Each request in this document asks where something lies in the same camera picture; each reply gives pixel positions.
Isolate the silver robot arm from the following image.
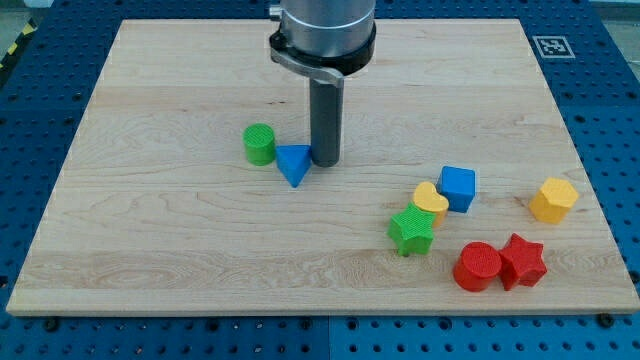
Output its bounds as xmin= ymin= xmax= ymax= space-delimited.
xmin=269 ymin=0 xmax=376 ymax=89

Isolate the yellow hexagon block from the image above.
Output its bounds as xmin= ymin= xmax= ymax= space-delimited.
xmin=528 ymin=177 xmax=579 ymax=224

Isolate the blue triangle block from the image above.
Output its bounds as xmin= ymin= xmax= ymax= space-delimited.
xmin=276 ymin=144 xmax=311 ymax=188

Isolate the green cylinder block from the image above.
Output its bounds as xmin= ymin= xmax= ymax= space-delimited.
xmin=243 ymin=123 xmax=276 ymax=166

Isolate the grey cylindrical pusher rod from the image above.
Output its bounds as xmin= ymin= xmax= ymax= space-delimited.
xmin=309 ymin=79 xmax=343 ymax=167

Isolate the green star block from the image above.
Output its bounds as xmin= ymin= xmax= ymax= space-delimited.
xmin=387 ymin=202 xmax=436 ymax=257

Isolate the yellow heart block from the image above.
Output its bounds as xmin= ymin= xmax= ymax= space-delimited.
xmin=412 ymin=182 xmax=449 ymax=228

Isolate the wooden board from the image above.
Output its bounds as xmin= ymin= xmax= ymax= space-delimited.
xmin=7 ymin=19 xmax=639 ymax=317

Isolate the blue cube block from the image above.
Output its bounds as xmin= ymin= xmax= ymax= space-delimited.
xmin=436 ymin=166 xmax=476 ymax=213

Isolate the red cylinder block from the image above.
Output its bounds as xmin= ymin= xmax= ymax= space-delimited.
xmin=453 ymin=241 xmax=502 ymax=292

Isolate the red star block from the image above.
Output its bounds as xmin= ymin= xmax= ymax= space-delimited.
xmin=499 ymin=233 xmax=547 ymax=291

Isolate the fiducial marker tag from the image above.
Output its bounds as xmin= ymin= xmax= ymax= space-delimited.
xmin=533 ymin=35 xmax=575 ymax=59

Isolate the yellow black hazard tape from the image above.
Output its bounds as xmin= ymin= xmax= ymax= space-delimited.
xmin=1 ymin=18 xmax=38 ymax=72

